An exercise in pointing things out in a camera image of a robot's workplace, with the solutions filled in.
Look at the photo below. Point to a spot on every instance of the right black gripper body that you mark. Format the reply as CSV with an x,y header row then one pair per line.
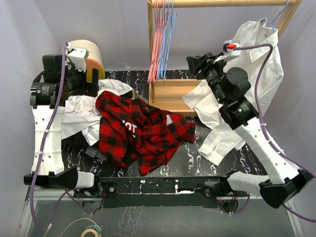
x,y
213,73

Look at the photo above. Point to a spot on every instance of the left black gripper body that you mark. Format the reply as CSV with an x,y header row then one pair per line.
x,y
80,86

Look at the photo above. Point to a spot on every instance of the red black plaid shirt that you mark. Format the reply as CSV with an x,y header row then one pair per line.
x,y
133,129

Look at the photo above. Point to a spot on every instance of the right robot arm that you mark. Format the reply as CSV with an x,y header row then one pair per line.
x,y
284,179

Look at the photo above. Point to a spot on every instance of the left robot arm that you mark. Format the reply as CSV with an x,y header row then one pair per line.
x,y
61,77

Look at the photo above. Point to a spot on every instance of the white shirt on hanger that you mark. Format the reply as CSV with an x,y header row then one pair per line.
x,y
222,139

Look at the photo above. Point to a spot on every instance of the blue hanger holding shirt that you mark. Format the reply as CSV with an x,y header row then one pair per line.
x,y
275,20

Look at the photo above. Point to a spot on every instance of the cream cylindrical drum toy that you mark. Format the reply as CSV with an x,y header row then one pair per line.
x,y
94,60

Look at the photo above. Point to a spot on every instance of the wooden clothes rack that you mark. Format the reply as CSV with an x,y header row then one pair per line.
x,y
168,95

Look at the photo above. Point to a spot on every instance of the black garment in pile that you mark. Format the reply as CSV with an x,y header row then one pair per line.
x,y
78,141

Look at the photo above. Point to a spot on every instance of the grey garment in pile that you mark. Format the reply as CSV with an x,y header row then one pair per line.
x,y
95,153

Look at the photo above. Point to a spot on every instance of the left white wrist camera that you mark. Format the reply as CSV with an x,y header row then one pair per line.
x,y
77,56

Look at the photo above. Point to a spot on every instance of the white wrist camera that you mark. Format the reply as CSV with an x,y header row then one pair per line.
x,y
229,51
77,56

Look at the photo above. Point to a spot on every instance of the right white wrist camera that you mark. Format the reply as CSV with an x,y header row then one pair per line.
x,y
229,51

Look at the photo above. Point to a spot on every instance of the pink wire hanger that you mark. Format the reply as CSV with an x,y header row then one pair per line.
x,y
159,14

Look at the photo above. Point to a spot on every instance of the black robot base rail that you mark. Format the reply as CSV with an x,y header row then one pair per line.
x,y
208,192

